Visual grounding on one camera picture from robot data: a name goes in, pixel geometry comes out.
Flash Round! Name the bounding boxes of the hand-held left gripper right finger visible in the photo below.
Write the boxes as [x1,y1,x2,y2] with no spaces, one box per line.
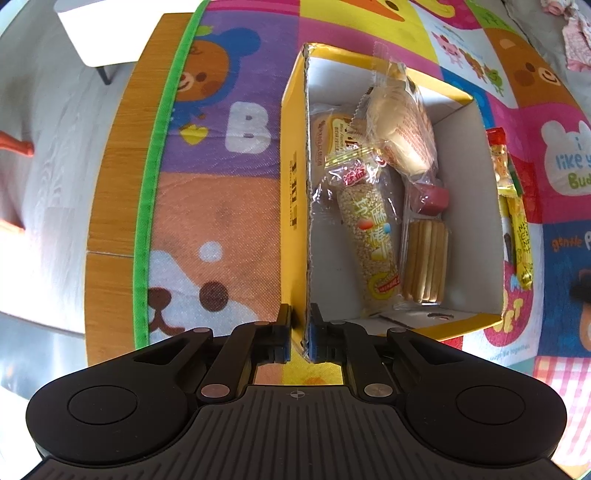
[308,302,456,401]

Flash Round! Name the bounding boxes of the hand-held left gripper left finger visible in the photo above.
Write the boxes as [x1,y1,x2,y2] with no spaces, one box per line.
[137,303,294,402]

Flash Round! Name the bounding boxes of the red white paddle-shaped packet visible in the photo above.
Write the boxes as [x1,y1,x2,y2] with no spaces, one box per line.
[368,306,502,332]

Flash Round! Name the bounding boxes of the sesame stick packet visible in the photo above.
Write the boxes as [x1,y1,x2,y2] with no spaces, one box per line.
[311,157,403,320]

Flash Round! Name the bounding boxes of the yellow cardboard shoe box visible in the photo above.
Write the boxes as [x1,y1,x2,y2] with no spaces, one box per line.
[279,41,507,364]

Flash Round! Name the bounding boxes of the biscuit stick packet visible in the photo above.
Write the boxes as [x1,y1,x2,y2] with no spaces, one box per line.
[398,181,452,306]

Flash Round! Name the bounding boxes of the yellow label bread packet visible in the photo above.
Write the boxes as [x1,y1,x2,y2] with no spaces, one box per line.
[309,103,371,185]

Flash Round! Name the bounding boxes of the clear bun packet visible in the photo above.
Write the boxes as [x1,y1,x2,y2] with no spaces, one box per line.
[353,41,438,183]

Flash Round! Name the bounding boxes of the colourful cartoon play mat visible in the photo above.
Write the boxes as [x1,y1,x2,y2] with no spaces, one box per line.
[133,0,591,468]

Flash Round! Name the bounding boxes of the yellow wafer packet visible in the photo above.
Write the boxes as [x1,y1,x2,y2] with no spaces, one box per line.
[501,194,537,292]

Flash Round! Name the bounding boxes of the red gold candy packet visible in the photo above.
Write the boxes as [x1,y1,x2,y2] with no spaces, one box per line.
[484,128,521,195]

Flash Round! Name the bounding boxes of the orange plastic chair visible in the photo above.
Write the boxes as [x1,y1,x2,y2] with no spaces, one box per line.
[0,129,36,234]

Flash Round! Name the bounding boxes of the white side table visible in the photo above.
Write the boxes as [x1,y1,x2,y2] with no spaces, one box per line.
[53,0,205,87]

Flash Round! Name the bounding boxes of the pink baby clothes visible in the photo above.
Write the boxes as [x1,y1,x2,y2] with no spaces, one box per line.
[540,0,591,73]

